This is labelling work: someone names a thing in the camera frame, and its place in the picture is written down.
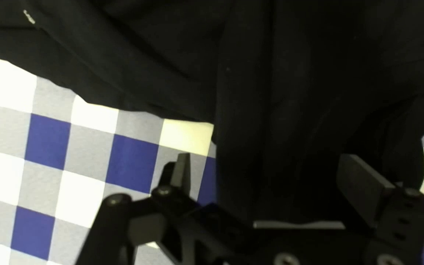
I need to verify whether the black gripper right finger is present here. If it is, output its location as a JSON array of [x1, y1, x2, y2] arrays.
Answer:
[[335, 152, 424, 265]]

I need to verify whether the blue white checkered tablecloth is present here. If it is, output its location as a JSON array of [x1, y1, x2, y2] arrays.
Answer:
[[0, 48, 424, 265]]

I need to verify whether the black cloth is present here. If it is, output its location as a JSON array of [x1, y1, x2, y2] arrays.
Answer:
[[0, 0, 424, 226]]

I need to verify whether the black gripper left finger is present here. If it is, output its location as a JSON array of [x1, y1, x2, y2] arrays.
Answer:
[[75, 151, 253, 265]]

